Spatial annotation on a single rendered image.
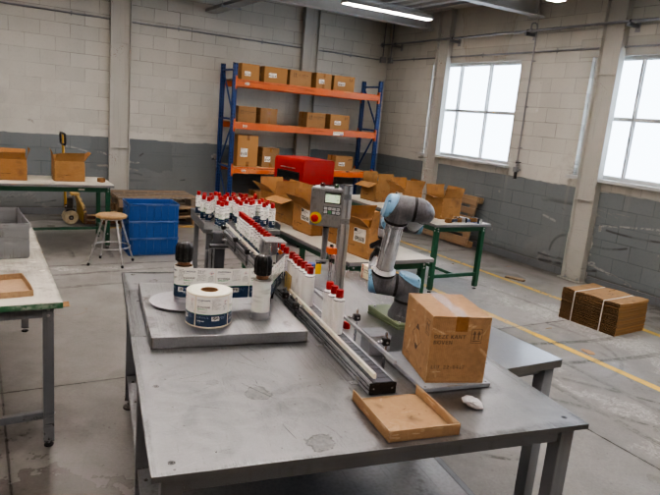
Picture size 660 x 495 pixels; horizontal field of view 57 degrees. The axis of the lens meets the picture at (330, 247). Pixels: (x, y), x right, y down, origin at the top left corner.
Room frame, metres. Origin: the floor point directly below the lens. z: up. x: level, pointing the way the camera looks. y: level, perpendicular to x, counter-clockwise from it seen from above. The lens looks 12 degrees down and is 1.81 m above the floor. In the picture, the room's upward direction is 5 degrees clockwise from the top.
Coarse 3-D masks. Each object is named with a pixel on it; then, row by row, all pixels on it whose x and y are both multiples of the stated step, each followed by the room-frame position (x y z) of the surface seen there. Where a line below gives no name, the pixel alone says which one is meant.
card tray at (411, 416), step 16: (416, 384) 2.13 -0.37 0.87; (368, 400) 2.03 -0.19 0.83; (384, 400) 2.05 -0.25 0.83; (400, 400) 2.06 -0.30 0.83; (416, 400) 2.07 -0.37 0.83; (432, 400) 2.01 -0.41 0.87; (368, 416) 1.90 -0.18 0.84; (384, 416) 1.92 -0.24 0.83; (400, 416) 1.93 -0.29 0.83; (416, 416) 1.94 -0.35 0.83; (432, 416) 1.95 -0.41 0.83; (448, 416) 1.91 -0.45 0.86; (384, 432) 1.78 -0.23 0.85; (400, 432) 1.77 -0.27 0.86; (416, 432) 1.79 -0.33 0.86; (432, 432) 1.81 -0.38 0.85; (448, 432) 1.83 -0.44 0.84
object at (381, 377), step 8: (312, 304) 2.96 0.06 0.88; (320, 312) 2.84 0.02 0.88; (312, 320) 2.72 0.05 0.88; (320, 328) 2.62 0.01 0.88; (328, 336) 2.53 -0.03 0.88; (344, 336) 2.54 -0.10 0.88; (336, 344) 2.44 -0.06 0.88; (352, 344) 2.46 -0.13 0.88; (344, 352) 2.36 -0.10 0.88; (360, 352) 2.38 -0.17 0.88; (352, 360) 2.28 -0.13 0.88; (368, 360) 2.29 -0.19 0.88; (360, 368) 2.20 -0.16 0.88; (376, 368) 2.22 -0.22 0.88; (368, 376) 2.14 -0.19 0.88; (376, 376) 2.14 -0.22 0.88; (384, 376) 2.15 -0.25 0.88
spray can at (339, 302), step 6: (336, 294) 2.56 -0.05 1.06; (342, 294) 2.55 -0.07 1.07; (336, 300) 2.54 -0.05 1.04; (342, 300) 2.55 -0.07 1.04; (336, 306) 2.54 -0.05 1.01; (342, 306) 2.54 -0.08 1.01; (336, 312) 2.54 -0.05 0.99; (342, 312) 2.54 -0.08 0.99; (336, 318) 2.54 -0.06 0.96; (342, 318) 2.55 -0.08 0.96; (336, 324) 2.54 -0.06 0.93; (342, 324) 2.55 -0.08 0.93; (336, 330) 2.54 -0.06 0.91
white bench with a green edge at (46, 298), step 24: (0, 264) 3.45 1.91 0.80; (24, 264) 3.49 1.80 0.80; (48, 288) 3.09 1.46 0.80; (0, 312) 2.79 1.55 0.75; (24, 312) 2.84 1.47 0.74; (48, 312) 2.89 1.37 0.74; (48, 336) 2.89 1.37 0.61; (48, 360) 2.89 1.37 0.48; (48, 384) 2.89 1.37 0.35; (48, 408) 2.88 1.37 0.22; (48, 432) 2.88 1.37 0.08
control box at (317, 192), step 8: (312, 192) 2.97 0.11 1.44; (320, 192) 2.96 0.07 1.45; (312, 200) 2.97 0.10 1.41; (320, 200) 2.96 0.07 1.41; (312, 208) 2.97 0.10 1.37; (320, 208) 2.96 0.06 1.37; (320, 216) 2.96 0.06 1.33; (328, 216) 2.95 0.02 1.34; (336, 216) 2.94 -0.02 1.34; (312, 224) 2.97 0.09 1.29; (320, 224) 2.96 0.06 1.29; (328, 224) 2.95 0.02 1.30; (336, 224) 2.94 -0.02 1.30
